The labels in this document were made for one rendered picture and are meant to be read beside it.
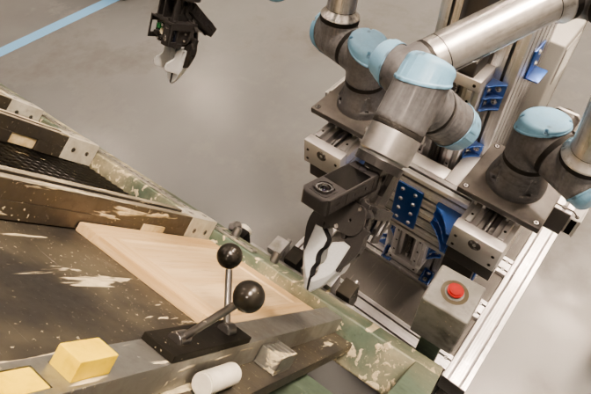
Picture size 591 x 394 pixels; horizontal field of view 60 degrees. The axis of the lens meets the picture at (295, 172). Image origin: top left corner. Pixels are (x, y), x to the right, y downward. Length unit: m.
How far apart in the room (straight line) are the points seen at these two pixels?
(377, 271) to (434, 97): 1.54
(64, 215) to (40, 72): 2.86
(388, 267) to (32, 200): 1.57
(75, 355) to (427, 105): 0.50
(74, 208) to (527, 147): 0.99
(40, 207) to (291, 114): 2.31
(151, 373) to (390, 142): 0.40
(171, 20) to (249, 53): 2.49
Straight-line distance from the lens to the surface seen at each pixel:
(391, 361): 1.27
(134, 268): 0.95
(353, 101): 1.51
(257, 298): 0.59
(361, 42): 1.44
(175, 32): 1.16
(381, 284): 2.16
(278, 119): 3.09
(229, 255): 0.74
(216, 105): 3.22
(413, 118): 0.69
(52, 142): 1.60
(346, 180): 0.67
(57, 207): 0.99
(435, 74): 0.70
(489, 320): 2.17
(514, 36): 0.96
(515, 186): 1.39
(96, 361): 0.52
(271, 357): 0.84
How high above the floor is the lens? 2.05
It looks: 48 degrees down
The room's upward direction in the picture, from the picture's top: straight up
